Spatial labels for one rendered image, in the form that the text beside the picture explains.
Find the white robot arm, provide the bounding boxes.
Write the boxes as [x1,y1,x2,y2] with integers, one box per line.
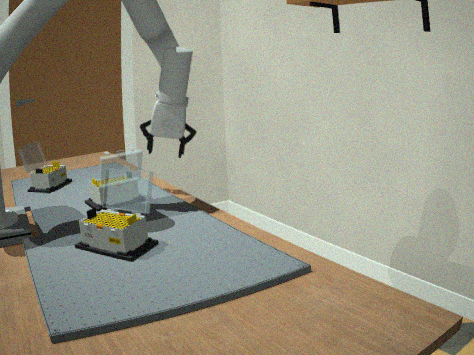
[0,0,193,229]

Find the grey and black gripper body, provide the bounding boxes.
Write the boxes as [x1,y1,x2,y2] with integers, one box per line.
[150,101,186,139]

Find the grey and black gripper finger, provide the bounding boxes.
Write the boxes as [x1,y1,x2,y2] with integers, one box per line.
[140,120,154,154]
[178,123,196,158]

